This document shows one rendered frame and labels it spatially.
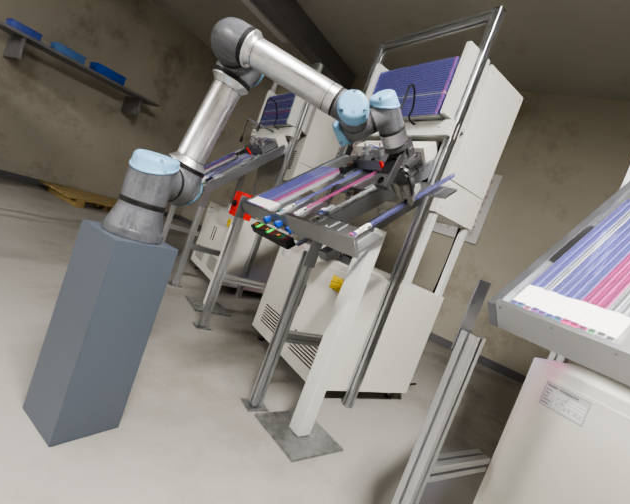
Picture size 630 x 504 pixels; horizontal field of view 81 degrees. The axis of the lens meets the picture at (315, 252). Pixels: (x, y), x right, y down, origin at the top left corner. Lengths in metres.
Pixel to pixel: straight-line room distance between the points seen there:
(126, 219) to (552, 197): 3.92
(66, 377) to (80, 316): 0.15
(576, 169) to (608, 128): 0.44
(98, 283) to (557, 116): 4.31
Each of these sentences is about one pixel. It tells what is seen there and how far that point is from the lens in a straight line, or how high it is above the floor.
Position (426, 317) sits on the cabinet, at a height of 0.49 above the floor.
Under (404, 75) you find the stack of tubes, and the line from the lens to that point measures 2.12.
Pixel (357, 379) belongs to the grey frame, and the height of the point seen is 0.15.
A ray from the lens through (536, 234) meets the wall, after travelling 4.26.
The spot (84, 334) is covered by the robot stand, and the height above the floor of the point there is 0.30.
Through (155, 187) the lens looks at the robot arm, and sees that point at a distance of 1.04.
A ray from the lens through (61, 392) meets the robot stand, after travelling 1.16.
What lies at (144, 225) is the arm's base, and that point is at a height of 0.59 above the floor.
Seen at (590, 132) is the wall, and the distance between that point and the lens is 4.55.
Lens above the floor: 0.75
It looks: 4 degrees down
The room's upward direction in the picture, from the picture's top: 20 degrees clockwise
